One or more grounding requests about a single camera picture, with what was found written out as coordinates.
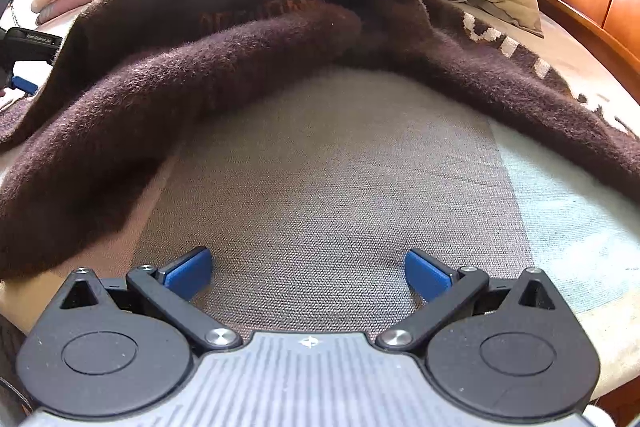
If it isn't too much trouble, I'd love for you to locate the brown knitted sweater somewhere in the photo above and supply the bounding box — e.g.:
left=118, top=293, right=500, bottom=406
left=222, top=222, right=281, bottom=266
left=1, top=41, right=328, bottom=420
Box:
left=0, top=0, right=640, bottom=283

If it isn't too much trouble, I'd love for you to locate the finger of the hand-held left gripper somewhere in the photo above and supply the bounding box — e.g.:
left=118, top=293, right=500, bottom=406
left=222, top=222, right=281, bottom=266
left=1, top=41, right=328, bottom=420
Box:
left=11, top=76, right=40, bottom=98

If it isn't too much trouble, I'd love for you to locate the striped bed sheet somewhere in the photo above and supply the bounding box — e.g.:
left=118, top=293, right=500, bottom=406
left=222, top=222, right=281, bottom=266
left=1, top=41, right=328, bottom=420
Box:
left=0, top=0, right=640, bottom=403

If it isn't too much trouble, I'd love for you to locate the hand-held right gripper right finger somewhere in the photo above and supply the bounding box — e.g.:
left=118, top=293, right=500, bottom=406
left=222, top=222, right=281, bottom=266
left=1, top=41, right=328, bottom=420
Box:
left=375, top=248, right=557, bottom=353

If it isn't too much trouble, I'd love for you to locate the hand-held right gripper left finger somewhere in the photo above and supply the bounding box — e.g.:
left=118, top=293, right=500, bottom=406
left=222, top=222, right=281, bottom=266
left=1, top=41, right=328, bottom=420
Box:
left=59, top=246, right=244, bottom=356

